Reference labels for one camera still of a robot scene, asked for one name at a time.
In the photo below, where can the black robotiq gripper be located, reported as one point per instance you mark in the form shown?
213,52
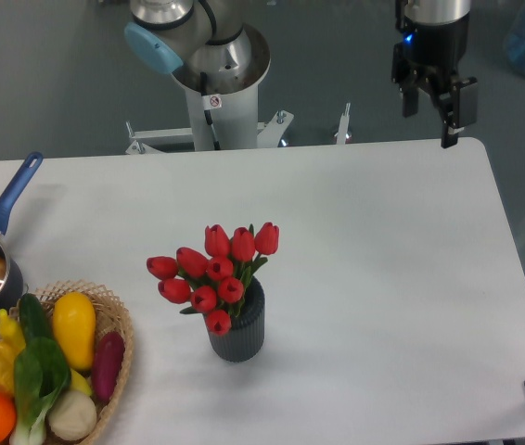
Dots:
427,59

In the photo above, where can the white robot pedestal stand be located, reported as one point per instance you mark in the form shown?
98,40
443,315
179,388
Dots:
221,86

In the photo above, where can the purple eggplant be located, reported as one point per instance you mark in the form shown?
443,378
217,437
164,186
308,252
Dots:
107,365

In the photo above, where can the beige garlic bulb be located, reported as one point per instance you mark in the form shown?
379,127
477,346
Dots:
73,417

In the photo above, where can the green cucumber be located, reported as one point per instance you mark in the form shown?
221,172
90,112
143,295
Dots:
32,318

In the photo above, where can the yellow squash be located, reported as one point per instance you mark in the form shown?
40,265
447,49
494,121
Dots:
74,327

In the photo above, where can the red tulip bouquet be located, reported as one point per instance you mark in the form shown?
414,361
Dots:
215,283

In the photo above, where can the green bok choy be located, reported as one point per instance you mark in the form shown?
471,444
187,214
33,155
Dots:
41,373

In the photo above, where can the dark grey ribbed vase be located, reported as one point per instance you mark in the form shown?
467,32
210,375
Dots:
246,335

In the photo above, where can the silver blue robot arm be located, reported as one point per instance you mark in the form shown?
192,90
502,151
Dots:
186,26

